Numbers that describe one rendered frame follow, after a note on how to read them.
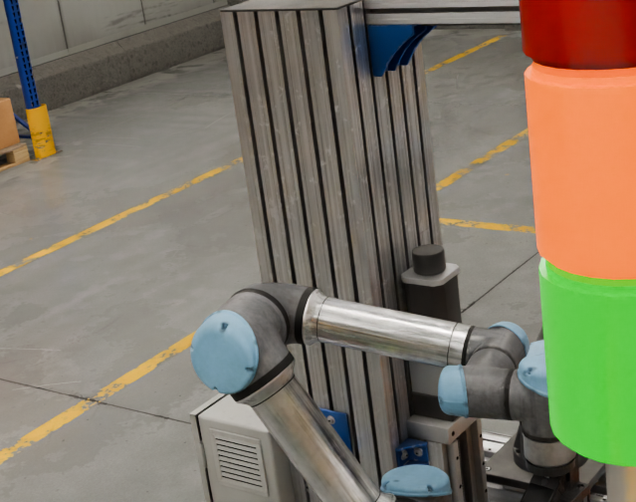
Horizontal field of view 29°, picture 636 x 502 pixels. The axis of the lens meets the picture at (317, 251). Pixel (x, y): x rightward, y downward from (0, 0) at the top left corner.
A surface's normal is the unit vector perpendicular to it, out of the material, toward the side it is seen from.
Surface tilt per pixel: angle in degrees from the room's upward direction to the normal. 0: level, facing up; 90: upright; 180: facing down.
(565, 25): 90
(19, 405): 0
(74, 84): 90
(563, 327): 90
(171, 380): 0
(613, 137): 90
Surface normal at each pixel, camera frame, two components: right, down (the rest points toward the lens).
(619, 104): -0.27, 0.36
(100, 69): 0.81, 0.10
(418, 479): -0.08, -0.97
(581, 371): -0.71, 0.33
